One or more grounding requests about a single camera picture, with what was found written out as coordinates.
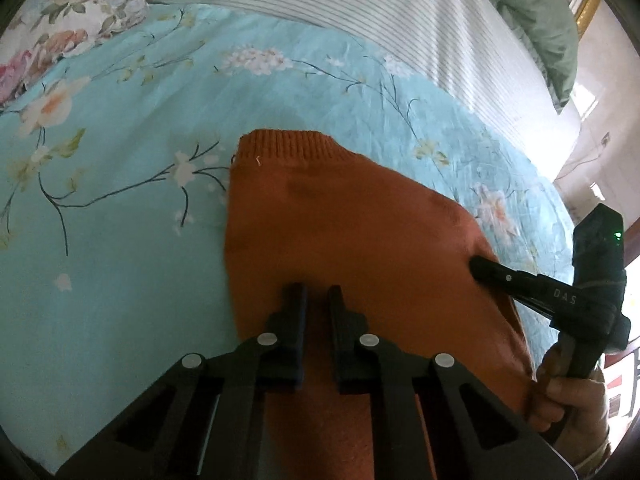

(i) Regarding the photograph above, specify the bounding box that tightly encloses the light blue floral bedsheet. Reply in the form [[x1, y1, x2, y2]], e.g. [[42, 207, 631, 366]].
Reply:
[[0, 2, 576, 476]]

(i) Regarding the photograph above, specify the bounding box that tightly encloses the green cloth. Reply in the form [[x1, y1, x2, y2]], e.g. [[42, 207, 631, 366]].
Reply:
[[460, 0, 581, 112]]

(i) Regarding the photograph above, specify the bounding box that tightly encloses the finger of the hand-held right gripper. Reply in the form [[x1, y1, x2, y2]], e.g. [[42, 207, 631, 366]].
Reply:
[[467, 255, 551, 317]]

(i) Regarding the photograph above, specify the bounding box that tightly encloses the person's right hand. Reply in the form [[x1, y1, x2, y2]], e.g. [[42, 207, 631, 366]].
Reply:
[[527, 342, 613, 467]]

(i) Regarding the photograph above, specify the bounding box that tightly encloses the orange knit sweater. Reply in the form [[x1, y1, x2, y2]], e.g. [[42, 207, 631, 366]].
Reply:
[[222, 129, 537, 480]]

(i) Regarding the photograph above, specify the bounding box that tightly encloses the floral pink pillow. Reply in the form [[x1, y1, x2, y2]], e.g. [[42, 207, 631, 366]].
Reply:
[[0, 0, 151, 111]]

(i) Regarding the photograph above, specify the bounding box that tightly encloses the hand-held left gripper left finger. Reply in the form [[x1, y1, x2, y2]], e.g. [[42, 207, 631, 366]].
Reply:
[[56, 282, 308, 480]]

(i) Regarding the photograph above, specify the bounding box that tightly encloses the gold framed painting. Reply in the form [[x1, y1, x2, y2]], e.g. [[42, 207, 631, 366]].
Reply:
[[545, 0, 601, 41]]

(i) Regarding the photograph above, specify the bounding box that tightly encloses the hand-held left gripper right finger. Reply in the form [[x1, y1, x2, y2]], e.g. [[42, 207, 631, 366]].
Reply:
[[327, 284, 582, 480]]

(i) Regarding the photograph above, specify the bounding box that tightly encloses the white striped quilt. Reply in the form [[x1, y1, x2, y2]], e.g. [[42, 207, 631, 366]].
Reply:
[[120, 0, 583, 181]]

